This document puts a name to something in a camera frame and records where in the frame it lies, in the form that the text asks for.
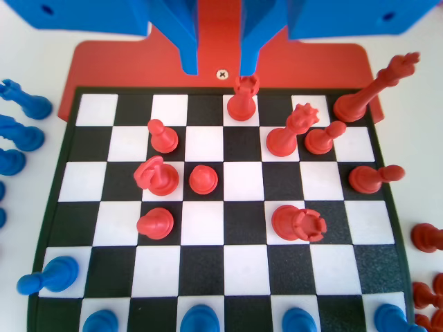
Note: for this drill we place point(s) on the black and white chessboard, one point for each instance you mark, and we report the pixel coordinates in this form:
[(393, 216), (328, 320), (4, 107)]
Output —
[(245, 180)]

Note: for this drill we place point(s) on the silver screw in red plate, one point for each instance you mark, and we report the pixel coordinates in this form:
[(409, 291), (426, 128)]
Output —
[(222, 73)]

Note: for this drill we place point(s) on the blue chess queen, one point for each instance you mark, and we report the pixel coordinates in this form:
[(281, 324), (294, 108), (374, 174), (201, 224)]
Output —
[(200, 321)]

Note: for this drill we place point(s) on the red rook chess piece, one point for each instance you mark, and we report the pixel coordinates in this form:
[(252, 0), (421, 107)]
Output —
[(242, 103), (294, 223)]

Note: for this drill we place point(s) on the blue rook chess piece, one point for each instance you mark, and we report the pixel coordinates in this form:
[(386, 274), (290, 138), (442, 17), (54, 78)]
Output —
[(33, 105)]

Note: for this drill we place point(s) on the red bishop chess piece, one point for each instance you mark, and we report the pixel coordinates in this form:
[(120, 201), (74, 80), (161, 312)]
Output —
[(427, 238)]

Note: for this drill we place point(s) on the red pawn chess piece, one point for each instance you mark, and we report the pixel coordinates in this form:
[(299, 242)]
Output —
[(320, 140), (422, 323), (163, 140), (423, 295), (155, 224), (367, 179), (439, 284), (203, 180)]

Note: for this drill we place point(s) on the captured red chess pieces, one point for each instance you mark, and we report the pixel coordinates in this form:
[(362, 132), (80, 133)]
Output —
[(360, 100)]

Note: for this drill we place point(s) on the red base plate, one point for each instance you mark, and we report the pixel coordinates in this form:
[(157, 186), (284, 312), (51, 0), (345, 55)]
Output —
[(138, 62)]

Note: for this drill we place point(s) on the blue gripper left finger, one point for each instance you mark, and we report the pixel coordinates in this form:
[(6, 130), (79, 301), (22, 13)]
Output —
[(173, 20)]

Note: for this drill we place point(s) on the blue pawn chess piece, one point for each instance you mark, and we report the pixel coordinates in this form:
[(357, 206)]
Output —
[(391, 320), (2, 218), (59, 273), (299, 323), (100, 323)]

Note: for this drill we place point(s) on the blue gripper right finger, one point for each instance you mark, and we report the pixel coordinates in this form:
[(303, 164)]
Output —
[(263, 20)]

